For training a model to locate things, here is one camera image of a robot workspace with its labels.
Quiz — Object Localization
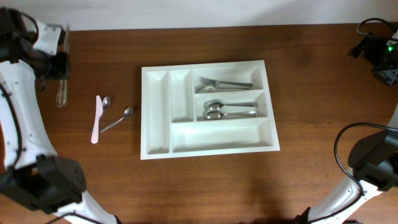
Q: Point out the steel kitchen tongs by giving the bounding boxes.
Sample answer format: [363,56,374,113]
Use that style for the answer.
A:
[56,24,70,108]

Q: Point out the pink plastic knife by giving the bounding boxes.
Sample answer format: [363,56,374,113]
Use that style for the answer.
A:
[91,95,103,144]

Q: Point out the small teaspoon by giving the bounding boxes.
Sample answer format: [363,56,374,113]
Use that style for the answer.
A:
[90,96,111,134]

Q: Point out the teaspoon with textured handle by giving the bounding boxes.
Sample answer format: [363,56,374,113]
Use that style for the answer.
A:
[101,106,134,133]

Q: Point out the white plastic cutlery tray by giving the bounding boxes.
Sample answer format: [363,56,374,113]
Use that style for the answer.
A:
[141,60,280,160]

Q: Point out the steel fork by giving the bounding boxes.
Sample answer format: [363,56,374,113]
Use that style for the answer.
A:
[200,77,254,88]
[195,84,250,93]

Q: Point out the steel tablespoon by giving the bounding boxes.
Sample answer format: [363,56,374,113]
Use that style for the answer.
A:
[203,110,259,120]
[203,100,258,110]

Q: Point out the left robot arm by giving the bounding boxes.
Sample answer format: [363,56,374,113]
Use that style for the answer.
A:
[1,7,118,223]

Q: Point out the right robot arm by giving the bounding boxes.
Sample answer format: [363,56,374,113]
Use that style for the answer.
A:
[294,33,397,223]

